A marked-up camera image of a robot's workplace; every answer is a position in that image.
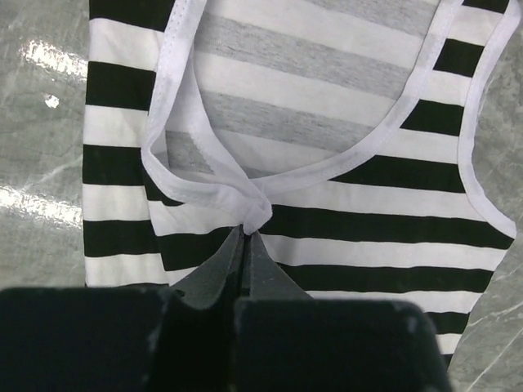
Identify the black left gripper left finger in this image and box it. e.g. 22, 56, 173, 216
1, 228, 244, 391

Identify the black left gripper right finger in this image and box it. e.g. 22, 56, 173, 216
234, 234, 451, 391

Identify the wide striped tank top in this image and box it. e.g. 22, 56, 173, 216
83, 1, 521, 361

